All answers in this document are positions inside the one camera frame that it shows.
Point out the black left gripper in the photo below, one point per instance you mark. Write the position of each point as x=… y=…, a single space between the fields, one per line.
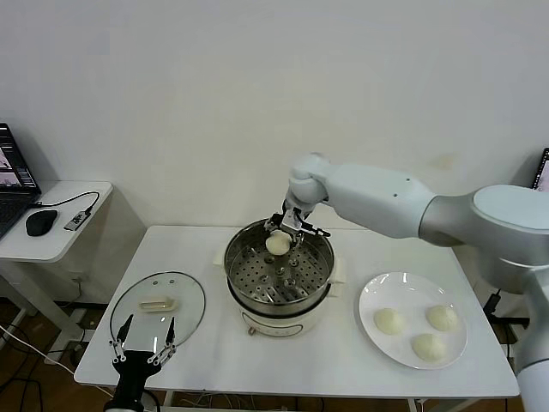
x=133 y=365

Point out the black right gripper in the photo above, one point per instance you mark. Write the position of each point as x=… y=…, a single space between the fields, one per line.
x=305 y=214

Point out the white steamed baozi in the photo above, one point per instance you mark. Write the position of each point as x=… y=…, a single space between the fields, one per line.
x=427 y=348
x=278 y=244
x=442 y=318
x=388 y=322

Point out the round glass lid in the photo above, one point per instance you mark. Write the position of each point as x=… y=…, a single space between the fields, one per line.
x=180 y=300

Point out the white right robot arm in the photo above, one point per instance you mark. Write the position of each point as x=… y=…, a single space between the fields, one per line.
x=377 y=193

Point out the stainless steel steamer basket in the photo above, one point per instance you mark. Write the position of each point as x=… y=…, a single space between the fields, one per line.
x=257 y=274

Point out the cream electric cooker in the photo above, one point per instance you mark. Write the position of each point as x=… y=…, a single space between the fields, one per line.
x=279 y=322

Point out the round white plate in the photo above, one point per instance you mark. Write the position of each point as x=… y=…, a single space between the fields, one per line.
x=399 y=292

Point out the white side table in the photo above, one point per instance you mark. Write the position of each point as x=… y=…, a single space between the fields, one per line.
x=56 y=244

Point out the small grey usb hub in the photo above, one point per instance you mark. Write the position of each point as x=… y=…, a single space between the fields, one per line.
x=78 y=221

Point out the black computer mouse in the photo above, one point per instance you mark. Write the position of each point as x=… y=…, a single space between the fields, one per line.
x=40 y=223

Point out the black open laptop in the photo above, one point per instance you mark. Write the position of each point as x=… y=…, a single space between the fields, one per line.
x=13 y=171

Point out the black power adapter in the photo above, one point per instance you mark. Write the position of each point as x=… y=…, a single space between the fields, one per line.
x=493 y=302

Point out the dark open laptop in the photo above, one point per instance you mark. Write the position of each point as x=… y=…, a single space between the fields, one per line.
x=542 y=171

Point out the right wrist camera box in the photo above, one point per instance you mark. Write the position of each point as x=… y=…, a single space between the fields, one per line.
x=292 y=221

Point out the white wall outlet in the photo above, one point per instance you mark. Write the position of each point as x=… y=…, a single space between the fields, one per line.
x=77 y=278

